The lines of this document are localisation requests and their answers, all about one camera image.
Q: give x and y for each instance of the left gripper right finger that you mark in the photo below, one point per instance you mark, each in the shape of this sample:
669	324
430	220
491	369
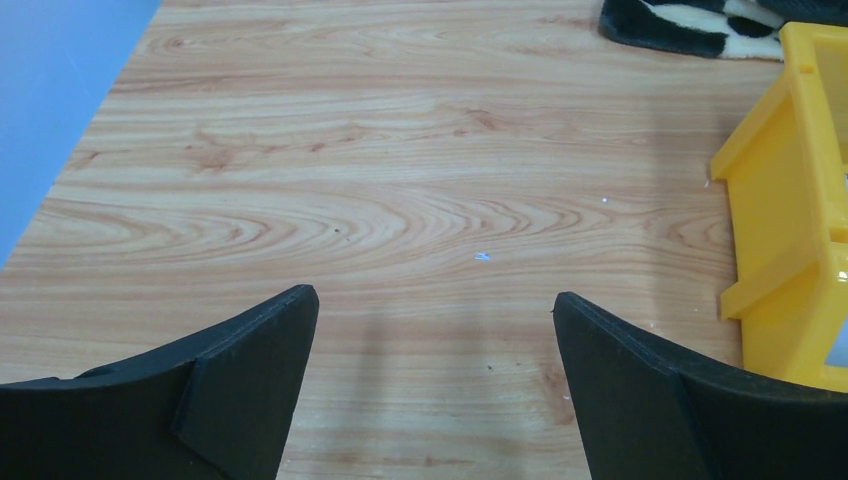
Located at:
648	408

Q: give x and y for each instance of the yellow three-compartment bin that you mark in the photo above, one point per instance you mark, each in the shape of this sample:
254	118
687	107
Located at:
785	170

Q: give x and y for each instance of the grey card in bin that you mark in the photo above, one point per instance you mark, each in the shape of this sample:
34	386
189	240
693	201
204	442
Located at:
836	343

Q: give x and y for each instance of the black floral blanket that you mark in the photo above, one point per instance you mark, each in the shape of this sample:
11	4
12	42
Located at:
717	29

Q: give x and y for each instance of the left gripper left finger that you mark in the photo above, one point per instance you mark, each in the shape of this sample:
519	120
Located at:
216	404

